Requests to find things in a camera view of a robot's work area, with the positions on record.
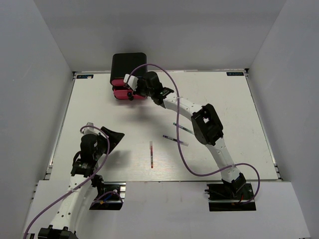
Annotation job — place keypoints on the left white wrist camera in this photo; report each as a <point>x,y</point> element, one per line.
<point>88,129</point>

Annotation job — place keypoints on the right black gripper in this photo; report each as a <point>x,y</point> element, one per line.
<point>139,82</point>

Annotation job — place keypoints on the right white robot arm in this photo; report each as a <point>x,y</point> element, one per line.
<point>207,127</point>

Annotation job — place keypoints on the purple gel pen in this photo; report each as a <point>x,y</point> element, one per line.
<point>175,140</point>

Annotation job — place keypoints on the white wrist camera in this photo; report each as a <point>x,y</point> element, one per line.
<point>131,82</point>
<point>88,129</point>

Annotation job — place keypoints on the blue label sticker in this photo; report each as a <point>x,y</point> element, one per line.
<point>90,76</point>
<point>235,74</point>

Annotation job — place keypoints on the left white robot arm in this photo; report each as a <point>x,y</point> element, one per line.
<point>86,188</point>

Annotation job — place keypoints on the red gel pen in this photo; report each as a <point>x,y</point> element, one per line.
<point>151,154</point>

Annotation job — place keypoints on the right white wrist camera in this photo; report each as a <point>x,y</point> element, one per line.
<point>131,82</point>

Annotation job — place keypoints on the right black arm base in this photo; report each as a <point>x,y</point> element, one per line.
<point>222,200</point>

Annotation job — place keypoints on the left blue label sticker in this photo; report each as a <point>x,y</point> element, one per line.
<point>90,76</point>

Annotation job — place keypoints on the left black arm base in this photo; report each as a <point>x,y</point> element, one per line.
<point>110,198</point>

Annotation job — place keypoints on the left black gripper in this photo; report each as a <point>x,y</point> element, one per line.
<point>114,138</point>

